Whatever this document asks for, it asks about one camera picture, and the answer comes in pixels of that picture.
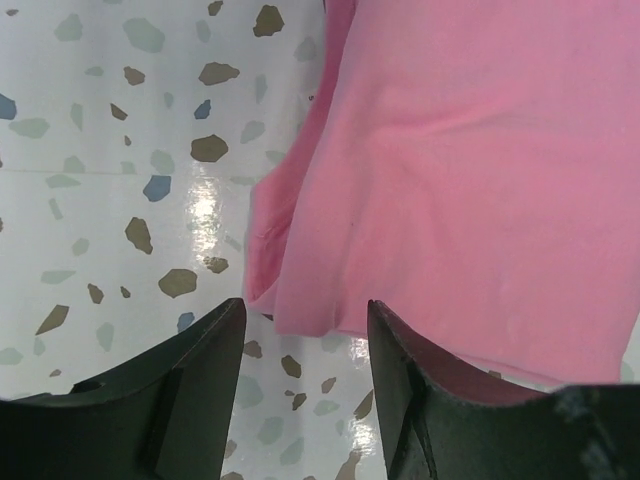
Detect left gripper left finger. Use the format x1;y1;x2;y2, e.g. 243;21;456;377
1;298;246;480

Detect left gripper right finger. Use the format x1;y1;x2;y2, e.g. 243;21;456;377
368;301;639;480

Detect pink t shirt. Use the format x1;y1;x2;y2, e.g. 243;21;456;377
245;1;639;385

